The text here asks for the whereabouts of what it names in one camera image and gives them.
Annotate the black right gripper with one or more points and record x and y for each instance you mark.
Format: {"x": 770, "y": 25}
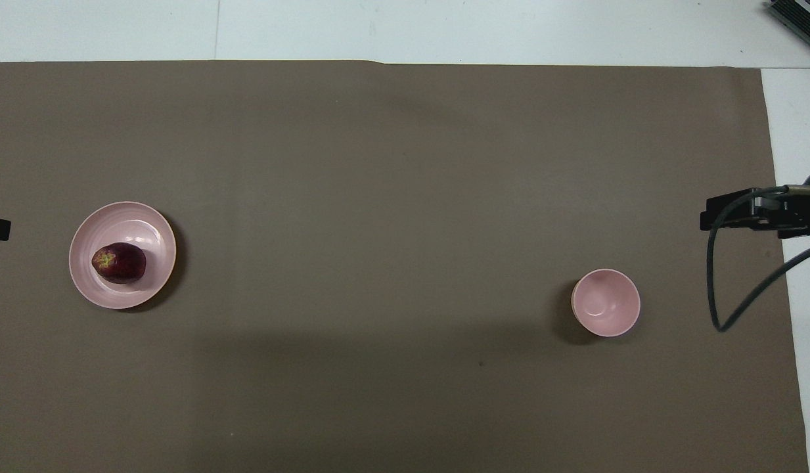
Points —
{"x": 802, "y": 217}

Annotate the dark red apple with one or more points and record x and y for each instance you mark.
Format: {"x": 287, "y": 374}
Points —
{"x": 121, "y": 263}

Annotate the pink plate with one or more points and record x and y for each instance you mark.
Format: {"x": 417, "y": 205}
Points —
{"x": 136, "y": 220}

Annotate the pink bowl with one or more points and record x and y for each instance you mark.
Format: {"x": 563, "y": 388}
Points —
{"x": 606, "y": 303}

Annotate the black ribbed device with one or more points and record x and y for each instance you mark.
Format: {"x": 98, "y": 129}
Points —
{"x": 802, "y": 16}

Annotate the brown paper table mat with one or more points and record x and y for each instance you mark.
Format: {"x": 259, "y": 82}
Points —
{"x": 391, "y": 197}

